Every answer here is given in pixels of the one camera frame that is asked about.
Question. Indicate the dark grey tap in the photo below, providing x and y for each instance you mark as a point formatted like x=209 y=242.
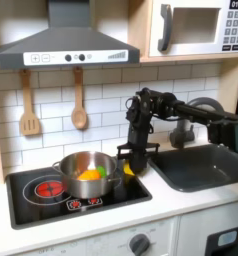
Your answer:
x=181 y=135

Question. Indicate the grey range hood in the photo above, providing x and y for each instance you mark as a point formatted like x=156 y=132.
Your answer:
x=67 y=40

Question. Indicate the white toy microwave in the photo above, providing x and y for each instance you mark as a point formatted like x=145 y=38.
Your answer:
x=194 y=46

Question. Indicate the wooden spoon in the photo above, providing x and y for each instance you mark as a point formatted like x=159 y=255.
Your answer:
x=79 y=116

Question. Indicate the wooden slotted spatula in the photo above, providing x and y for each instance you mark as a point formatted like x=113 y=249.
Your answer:
x=29 y=123

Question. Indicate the dark grey sink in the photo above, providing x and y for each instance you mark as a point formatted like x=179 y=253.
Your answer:
x=197 y=166

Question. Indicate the black hood knob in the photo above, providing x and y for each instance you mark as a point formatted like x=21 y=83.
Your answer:
x=68 y=57
x=81 y=57

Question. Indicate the grey oven knob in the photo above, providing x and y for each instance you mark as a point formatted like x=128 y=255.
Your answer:
x=139 y=245

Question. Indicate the steel pot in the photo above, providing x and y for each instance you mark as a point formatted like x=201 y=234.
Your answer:
x=87 y=190

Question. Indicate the white cabinet door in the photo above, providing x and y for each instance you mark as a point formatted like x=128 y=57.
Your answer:
x=197 y=226

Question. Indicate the orange toy carrot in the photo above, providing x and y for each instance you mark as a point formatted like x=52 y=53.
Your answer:
x=89 y=175

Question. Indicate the white oven control panel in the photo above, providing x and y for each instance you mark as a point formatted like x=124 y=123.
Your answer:
x=101 y=241

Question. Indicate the black toy stove top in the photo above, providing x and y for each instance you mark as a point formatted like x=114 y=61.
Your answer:
x=31 y=210

